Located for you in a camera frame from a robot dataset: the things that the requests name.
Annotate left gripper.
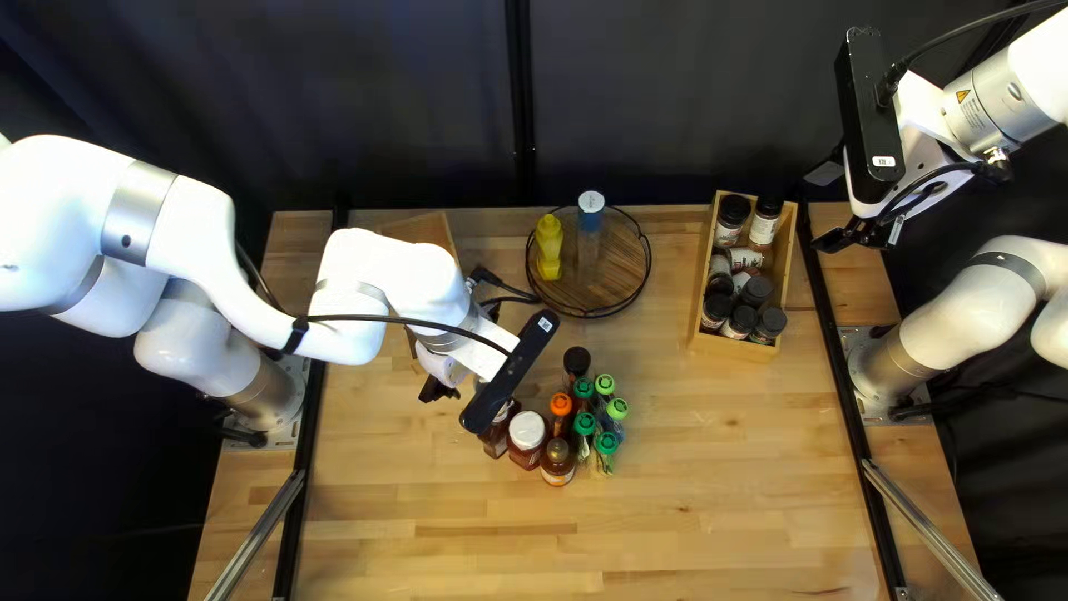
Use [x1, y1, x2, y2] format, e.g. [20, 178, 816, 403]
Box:
[414, 317, 520, 404]

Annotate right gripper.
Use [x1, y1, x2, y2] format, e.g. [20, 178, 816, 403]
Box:
[811, 71, 977, 253]

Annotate dark sauce bottle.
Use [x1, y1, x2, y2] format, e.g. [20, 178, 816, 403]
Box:
[478, 401, 512, 460]

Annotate pouch with orange cap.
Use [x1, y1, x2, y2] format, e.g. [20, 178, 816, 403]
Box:
[546, 392, 577, 442]

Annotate brown sauce bottle orange label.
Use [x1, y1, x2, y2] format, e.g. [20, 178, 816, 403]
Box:
[539, 437, 579, 487]

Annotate wooden box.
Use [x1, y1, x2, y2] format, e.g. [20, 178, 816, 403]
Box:
[688, 190, 798, 364]
[377, 210, 462, 268]

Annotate yellow mustard bottle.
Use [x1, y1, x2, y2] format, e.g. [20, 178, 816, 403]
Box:
[535, 214, 565, 282]

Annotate clear bottle blue cap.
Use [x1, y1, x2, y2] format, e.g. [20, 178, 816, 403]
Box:
[576, 190, 607, 272]

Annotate black cable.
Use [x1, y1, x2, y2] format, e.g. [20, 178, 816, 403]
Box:
[467, 265, 545, 307]
[880, 159, 1015, 226]
[874, 0, 1068, 108]
[288, 313, 518, 360]

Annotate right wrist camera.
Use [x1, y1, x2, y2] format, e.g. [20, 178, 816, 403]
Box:
[836, 27, 908, 206]

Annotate round black wire rack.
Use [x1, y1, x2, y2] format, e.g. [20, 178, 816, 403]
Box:
[526, 204, 652, 320]

